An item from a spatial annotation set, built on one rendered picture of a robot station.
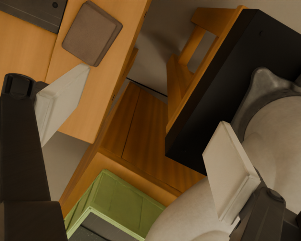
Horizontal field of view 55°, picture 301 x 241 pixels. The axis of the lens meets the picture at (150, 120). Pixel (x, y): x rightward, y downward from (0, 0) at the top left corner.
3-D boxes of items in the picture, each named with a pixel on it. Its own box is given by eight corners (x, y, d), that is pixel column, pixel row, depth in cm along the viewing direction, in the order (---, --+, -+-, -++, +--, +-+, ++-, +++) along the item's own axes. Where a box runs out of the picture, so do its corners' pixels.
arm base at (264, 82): (360, 78, 52) (381, 87, 47) (295, 175, 61) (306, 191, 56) (267, 43, 50) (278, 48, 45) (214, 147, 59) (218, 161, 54)
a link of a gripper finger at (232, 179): (248, 175, 13) (263, 180, 13) (220, 119, 20) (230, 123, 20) (218, 223, 14) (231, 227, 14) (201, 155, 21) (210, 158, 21)
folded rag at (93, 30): (89, -2, 54) (84, -2, 51) (124, 25, 55) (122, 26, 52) (62, 43, 57) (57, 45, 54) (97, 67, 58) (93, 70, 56)
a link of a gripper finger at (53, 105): (36, 155, 13) (20, 149, 13) (78, 106, 20) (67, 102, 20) (53, 98, 12) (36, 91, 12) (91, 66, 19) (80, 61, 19)
